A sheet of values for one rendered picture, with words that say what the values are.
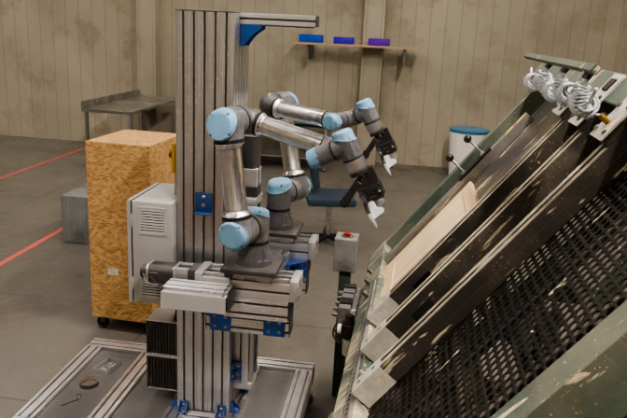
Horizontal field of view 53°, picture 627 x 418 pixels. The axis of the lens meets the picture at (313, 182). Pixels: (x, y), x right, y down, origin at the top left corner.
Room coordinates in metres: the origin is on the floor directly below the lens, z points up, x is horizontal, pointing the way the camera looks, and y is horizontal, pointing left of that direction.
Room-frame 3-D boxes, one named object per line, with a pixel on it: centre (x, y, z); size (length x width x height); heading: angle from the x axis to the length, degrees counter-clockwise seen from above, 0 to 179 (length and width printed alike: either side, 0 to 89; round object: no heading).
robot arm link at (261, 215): (2.44, 0.23, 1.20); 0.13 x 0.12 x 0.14; 159
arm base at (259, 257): (2.44, 0.23, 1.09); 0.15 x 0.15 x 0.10
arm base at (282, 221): (2.93, 0.16, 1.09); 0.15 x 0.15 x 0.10
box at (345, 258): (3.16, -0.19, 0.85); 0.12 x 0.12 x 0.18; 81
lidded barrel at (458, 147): (8.94, -2.18, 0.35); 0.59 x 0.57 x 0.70; 172
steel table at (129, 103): (8.95, 2.57, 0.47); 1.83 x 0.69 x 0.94; 172
